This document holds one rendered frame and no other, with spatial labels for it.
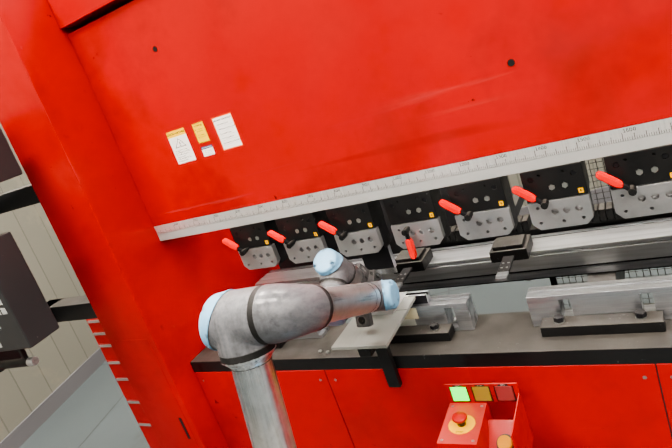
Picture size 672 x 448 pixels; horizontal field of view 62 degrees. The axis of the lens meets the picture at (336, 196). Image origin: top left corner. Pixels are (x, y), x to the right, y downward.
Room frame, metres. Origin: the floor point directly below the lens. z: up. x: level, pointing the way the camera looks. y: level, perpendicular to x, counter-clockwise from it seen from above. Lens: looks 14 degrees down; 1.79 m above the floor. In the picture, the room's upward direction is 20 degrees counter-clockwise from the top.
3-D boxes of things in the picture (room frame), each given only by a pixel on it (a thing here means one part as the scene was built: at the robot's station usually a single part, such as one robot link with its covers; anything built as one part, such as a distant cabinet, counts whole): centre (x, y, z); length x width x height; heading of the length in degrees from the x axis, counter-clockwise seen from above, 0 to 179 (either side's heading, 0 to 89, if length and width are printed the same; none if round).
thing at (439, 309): (1.65, -0.11, 0.92); 0.39 x 0.06 x 0.10; 59
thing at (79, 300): (2.12, 1.19, 1.18); 0.40 x 0.24 x 0.07; 59
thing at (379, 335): (1.55, 0.02, 1.00); 0.26 x 0.18 x 0.01; 149
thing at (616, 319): (1.32, -0.55, 0.89); 0.30 x 0.05 x 0.03; 59
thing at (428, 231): (1.59, -0.21, 1.26); 0.15 x 0.09 x 0.17; 59
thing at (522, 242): (1.64, -0.44, 1.01); 0.26 x 0.12 x 0.05; 149
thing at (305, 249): (1.79, 0.13, 1.26); 0.15 x 0.09 x 0.17; 59
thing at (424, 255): (1.82, -0.14, 1.01); 0.26 x 0.12 x 0.05; 149
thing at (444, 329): (1.61, -0.06, 0.89); 0.30 x 0.05 x 0.03; 59
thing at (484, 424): (1.25, -0.15, 0.75); 0.20 x 0.16 x 0.18; 60
